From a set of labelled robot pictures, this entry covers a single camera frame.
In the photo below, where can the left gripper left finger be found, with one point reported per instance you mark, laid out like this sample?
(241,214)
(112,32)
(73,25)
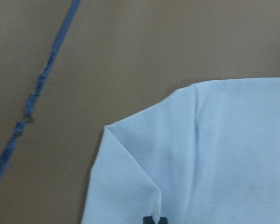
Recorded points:
(148,220)

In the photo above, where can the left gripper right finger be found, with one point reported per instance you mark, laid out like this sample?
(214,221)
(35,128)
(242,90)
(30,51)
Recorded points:
(163,220)

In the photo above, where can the light blue t-shirt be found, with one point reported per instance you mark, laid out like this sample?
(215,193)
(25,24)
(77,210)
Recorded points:
(209,153)

